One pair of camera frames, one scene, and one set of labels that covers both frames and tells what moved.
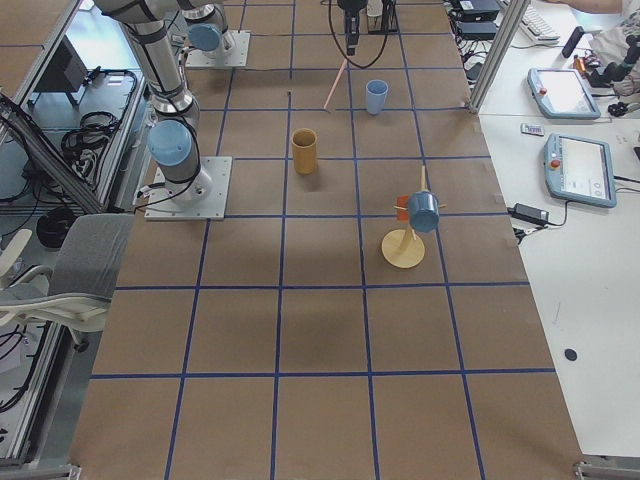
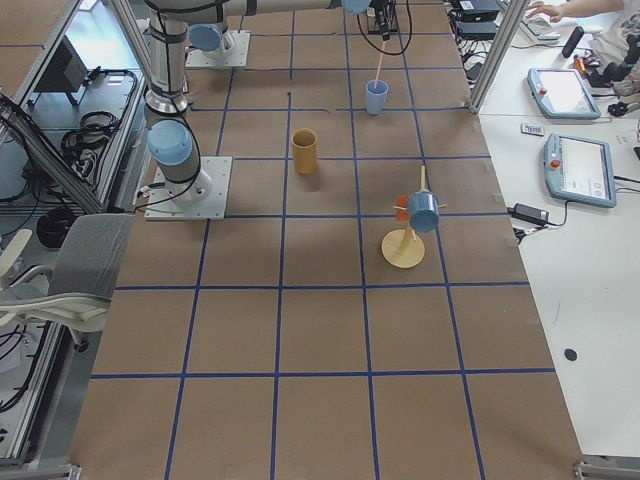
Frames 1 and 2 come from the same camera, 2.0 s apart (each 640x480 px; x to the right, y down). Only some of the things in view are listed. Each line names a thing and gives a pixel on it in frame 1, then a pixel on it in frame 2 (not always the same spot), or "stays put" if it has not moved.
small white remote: (532, 129) stays put
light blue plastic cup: (376, 90) stays put
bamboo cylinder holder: (304, 143) stays put
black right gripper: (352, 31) -> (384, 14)
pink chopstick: (335, 82) -> (380, 64)
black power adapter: (529, 213) stays put
